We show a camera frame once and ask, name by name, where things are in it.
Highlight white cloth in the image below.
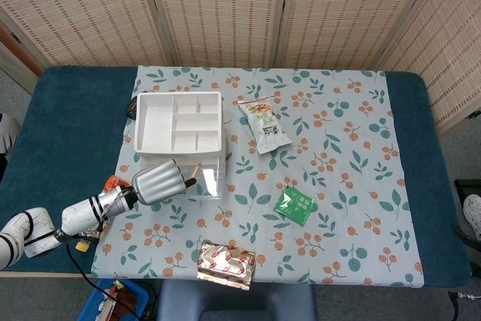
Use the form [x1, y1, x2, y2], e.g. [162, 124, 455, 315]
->
[0, 112, 22, 156]

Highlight white drawer organizer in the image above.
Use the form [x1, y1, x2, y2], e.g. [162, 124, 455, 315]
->
[132, 90, 226, 164]

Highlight white nut snack bag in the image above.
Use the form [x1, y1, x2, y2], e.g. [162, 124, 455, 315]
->
[237, 95, 294, 156]

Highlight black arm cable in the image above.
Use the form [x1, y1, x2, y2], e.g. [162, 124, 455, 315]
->
[56, 229, 146, 321]

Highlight white shoe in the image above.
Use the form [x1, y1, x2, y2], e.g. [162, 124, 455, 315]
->
[462, 193, 481, 241]

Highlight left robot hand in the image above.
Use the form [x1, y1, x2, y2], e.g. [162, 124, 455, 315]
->
[131, 159, 196, 205]

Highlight green tea sachet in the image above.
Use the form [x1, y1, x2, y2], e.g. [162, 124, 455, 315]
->
[273, 186, 319, 227]

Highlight orange snack packet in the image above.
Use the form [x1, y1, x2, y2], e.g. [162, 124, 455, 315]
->
[74, 174, 131, 253]

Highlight brown wooden board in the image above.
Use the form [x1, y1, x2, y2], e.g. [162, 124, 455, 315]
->
[0, 22, 44, 95]

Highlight black cable with connector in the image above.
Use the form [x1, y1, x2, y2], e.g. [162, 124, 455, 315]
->
[446, 290, 473, 321]

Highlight floral tablecloth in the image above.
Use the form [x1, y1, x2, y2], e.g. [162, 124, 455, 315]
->
[89, 65, 425, 287]

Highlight teal table cover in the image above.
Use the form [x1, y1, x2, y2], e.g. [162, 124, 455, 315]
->
[0, 65, 473, 288]

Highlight gold foil tea bag pack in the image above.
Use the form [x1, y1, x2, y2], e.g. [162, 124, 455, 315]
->
[195, 240, 257, 292]

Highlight transparent plastic drawer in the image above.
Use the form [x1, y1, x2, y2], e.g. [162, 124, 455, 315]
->
[141, 157, 226, 201]

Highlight wooden stick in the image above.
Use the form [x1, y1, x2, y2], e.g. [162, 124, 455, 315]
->
[186, 162, 202, 187]

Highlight bamboo folding screen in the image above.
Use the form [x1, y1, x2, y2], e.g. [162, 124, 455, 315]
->
[0, 0, 481, 136]

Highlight blue plastic basket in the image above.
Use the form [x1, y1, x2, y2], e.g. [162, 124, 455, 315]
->
[77, 279, 150, 321]

